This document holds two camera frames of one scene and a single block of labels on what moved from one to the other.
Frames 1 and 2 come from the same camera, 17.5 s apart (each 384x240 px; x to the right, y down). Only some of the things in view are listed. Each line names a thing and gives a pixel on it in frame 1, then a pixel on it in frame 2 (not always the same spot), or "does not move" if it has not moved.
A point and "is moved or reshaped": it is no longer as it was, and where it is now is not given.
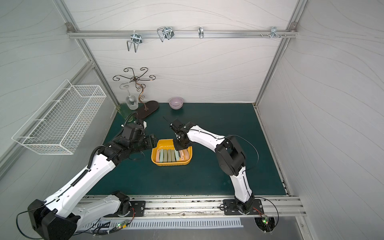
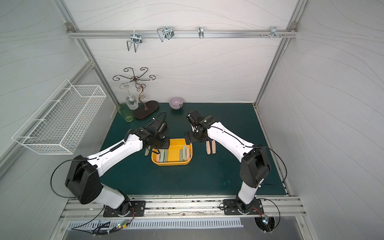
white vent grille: (116, 224) does not move
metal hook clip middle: (166, 32) does not move
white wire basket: (57, 126) does not move
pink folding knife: (182, 155) → (208, 147)
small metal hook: (200, 29) does not move
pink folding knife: (186, 154) is moved or reshaped
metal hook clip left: (136, 39) does not move
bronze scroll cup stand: (146, 108) does not move
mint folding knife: (161, 156) does not move
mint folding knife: (177, 155) → (184, 152)
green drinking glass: (127, 113) does not move
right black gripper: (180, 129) → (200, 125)
